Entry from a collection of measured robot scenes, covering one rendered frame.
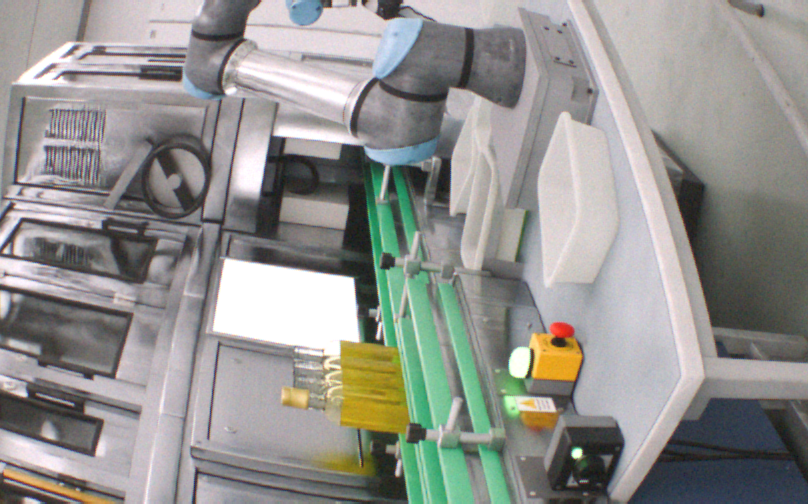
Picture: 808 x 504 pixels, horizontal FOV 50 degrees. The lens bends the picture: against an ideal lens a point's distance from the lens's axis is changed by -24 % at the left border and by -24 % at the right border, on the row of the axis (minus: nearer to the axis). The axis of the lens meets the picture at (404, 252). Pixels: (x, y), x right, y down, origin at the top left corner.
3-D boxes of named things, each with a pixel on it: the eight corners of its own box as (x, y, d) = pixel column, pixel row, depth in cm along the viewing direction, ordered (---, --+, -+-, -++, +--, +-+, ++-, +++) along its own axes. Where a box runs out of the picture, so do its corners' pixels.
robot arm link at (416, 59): (469, 39, 165) (385, 26, 164) (454, 108, 172) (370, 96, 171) (461, 16, 175) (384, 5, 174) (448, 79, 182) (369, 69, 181)
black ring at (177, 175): (206, 218, 275) (138, 209, 273) (217, 141, 268) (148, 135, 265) (204, 225, 271) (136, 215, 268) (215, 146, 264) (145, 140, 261)
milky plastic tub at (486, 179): (502, 257, 216) (458, 251, 215) (523, 150, 208) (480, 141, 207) (516, 292, 200) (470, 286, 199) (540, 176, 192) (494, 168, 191)
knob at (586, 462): (597, 481, 125) (602, 494, 122) (567, 482, 125) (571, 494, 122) (608, 454, 124) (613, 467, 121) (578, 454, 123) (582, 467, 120)
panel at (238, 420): (357, 287, 258) (219, 266, 254) (359, 275, 257) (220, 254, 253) (379, 490, 175) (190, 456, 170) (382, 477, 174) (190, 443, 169)
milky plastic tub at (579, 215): (596, 302, 154) (543, 296, 153) (585, 187, 168) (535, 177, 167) (633, 229, 141) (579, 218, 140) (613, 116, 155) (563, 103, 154)
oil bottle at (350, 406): (448, 423, 178) (320, 408, 175) (456, 396, 176) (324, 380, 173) (451, 439, 172) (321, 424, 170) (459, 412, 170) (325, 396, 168)
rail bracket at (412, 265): (439, 322, 199) (369, 313, 198) (457, 235, 194) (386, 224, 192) (440, 329, 197) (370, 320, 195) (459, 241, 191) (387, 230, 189)
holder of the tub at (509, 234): (498, 283, 218) (460, 278, 217) (525, 151, 208) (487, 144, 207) (511, 319, 202) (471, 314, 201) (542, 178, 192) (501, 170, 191)
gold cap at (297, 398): (307, 410, 169) (281, 406, 168) (306, 410, 172) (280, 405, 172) (309, 390, 169) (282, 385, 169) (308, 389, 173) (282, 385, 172)
